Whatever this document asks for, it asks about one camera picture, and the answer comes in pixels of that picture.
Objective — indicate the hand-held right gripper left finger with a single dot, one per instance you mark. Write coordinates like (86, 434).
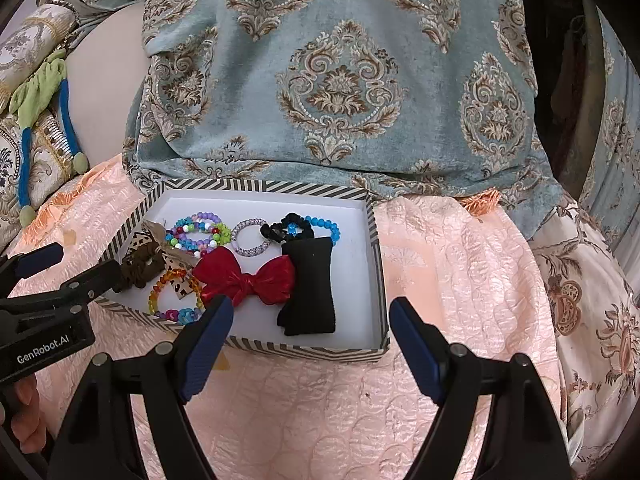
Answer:
(205, 350)

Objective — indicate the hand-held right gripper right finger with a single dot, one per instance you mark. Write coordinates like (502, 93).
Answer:
(417, 355)

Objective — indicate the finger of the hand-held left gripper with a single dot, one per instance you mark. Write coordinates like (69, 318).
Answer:
(100, 275)
(40, 256)

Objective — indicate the brown scrunchie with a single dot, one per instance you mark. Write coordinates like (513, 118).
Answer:
(142, 265)

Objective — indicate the leopard print hair bow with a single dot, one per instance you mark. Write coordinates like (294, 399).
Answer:
(140, 242)

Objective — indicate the red bow hair clip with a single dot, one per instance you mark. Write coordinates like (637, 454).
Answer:
(220, 275)

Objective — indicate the lilac beaded bangle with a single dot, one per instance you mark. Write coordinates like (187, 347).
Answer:
(249, 252)

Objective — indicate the grey white striped box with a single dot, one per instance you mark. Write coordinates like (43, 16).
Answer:
(350, 260)

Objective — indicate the black fabric headband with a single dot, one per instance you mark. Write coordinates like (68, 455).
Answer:
(307, 290)

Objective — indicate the black scrunchie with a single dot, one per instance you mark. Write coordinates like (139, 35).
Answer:
(272, 232)

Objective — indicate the person's left hand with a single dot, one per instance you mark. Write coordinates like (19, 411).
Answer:
(22, 410)

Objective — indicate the cream patterned cushion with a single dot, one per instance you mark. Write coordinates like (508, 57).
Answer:
(10, 160)

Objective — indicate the pink quilted bedspread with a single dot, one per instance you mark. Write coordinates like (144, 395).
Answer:
(325, 410)

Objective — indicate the floral cream bedsheet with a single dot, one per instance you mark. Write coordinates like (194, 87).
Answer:
(590, 310)

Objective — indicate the plain cream pillow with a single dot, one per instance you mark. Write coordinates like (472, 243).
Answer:
(110, 90)

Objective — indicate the cream patterned bolster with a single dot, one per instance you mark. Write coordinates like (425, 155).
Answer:
(30, 40)

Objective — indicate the teal damask cushion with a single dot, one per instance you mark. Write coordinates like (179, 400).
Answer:
(350, 85)

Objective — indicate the blue damask curtain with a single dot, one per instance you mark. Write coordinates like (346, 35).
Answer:
(617, 135)

